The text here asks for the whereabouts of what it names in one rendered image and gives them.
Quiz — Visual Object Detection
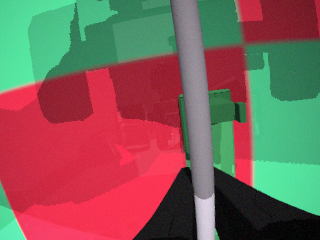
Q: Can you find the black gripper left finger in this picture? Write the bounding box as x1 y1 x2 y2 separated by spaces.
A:
132 167 197 240

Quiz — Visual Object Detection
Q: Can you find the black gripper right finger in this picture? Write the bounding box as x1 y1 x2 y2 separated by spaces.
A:
213 167 320 240

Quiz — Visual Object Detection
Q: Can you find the grey pin with red cap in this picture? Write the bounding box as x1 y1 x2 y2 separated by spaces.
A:
169 0 216 240

